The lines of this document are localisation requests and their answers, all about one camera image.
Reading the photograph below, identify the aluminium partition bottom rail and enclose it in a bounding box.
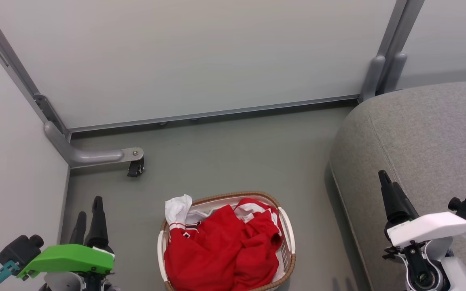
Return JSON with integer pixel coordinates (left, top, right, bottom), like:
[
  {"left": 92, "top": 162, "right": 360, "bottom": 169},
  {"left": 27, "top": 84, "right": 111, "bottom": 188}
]
[{"left": 67, "top": 95, "right": 360, "bottom": 134}]

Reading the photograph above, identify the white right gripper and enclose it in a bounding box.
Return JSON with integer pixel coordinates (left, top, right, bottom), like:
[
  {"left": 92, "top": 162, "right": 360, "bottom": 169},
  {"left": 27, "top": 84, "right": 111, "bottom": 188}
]
[{"left": 378, "top": 170, "right": 466, "bottom": 248}]

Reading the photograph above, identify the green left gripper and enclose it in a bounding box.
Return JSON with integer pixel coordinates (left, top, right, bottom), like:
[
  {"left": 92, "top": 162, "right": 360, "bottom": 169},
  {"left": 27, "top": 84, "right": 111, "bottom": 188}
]
[{"left": 17, "top": 196, "right": 115, "bottom": 280}]

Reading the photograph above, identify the grey fabric sofa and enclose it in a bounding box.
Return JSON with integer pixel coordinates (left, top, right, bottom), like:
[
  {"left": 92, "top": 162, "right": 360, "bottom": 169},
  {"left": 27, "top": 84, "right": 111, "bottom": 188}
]
[{"left": 329, "top": 79, "right": 466, "bottom": 291}]

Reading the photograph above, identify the woven rim white laundry basket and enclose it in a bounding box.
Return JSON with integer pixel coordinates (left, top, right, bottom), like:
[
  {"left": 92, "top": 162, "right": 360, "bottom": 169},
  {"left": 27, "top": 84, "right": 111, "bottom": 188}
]
[{"left": 157, "top": 191, "right": 297, "bottom": 291}]

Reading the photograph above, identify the red and white jersey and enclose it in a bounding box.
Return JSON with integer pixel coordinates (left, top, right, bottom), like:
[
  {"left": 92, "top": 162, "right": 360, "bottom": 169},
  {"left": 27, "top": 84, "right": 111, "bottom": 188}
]
[{"left": 163, "top": 195, "right": 284, "bottom": 291}]

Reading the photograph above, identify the grey partition foot tube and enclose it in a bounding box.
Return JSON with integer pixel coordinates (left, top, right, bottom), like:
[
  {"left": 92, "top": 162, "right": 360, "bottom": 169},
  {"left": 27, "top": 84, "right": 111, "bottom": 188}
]
[{"left": 44, "top": 121, "right": 144, "bottom": 169}]

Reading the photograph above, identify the teal left camera connector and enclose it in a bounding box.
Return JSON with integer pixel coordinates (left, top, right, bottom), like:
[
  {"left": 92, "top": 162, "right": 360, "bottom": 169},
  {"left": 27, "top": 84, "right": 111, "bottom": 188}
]
[{"left": 0, "top": 261, "right": 20, "bottom": 290}]

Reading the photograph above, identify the grey partition post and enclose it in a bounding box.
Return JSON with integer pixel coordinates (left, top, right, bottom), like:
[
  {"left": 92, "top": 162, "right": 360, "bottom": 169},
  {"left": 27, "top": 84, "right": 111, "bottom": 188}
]
[
  {"left": 0, "top": 0, "right": 71, "bottom": 141},
  {"left": 382, "top": 0, "right": 426, "bottom": 95},
  {"left": 358, "top": 0, "right": 411, "bottom": 102}
]

